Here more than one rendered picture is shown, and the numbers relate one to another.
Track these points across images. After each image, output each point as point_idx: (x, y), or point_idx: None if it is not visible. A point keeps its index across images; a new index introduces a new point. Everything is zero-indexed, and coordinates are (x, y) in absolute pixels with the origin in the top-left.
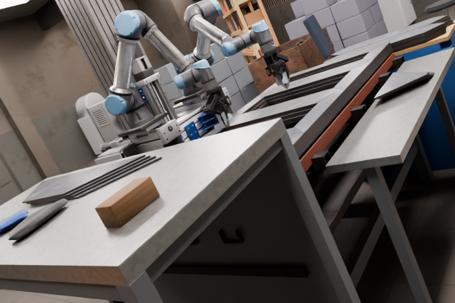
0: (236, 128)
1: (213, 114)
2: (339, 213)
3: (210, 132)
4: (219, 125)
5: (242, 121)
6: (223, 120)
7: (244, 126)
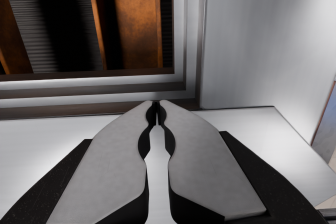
0: (85, 93)
1: (303, 215)
2: None
3: (326, 84)
4: (285, 172)
5: (54, 151)
6: (169, 145)
7: (17, 97)
